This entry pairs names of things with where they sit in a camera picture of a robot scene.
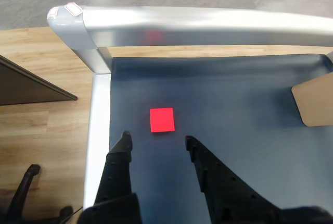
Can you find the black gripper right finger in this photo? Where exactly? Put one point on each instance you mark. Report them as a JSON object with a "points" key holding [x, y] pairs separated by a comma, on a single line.
{"points": [[226, 190]]}

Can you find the red cube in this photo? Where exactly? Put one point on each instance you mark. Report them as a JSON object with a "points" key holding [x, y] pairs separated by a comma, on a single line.
{"points": [[161, 119]]}

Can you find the silver aluminium rail frame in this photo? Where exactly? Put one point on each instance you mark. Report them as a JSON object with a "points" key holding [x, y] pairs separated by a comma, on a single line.
{"points": [[182, 26]]}

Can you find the dark desk panel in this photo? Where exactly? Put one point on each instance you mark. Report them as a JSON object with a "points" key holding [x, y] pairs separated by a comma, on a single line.
{"points": [[26, 88]]}

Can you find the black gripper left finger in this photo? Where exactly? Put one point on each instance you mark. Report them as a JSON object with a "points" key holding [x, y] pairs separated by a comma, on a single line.
{"points": [[117, 177]]}

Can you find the red white sticker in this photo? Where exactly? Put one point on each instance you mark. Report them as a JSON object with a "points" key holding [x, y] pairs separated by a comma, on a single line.
{"points": [[53, 11], [73, 9]]}

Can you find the beige rounded box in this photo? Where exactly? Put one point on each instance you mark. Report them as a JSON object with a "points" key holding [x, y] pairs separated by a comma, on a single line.
{"points": [[317, 101]]}

